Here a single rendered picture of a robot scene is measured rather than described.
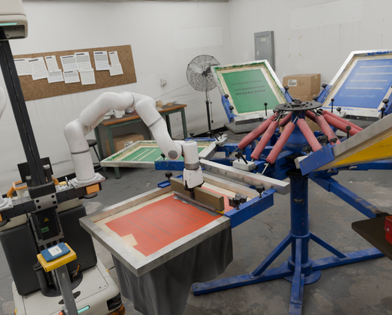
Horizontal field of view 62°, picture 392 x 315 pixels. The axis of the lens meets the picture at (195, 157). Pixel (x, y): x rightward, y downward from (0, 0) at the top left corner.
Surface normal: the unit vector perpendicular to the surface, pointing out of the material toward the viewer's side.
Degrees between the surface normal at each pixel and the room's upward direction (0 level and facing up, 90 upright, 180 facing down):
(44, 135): 90
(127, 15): 90
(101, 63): 88
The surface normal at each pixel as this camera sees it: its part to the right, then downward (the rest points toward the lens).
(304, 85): -0.67, 0.29
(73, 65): 0.61, 0.14
